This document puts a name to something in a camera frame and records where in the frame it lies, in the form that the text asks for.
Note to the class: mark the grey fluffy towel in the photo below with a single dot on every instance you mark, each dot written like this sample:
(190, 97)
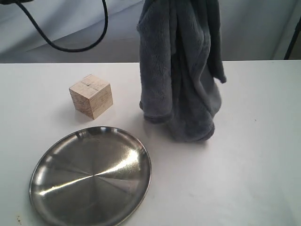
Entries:
(180, 61)

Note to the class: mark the wooden cube block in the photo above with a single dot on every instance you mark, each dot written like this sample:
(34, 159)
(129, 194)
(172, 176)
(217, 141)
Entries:
(91, 96)

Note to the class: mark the round stainless steel plate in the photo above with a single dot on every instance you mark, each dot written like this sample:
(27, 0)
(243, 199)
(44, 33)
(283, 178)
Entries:
(96, 176)

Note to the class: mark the grey backdrop cloth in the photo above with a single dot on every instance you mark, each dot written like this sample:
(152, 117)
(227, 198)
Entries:
(250, 30)

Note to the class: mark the black stand pole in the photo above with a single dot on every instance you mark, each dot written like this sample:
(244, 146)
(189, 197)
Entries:
(294, 48)

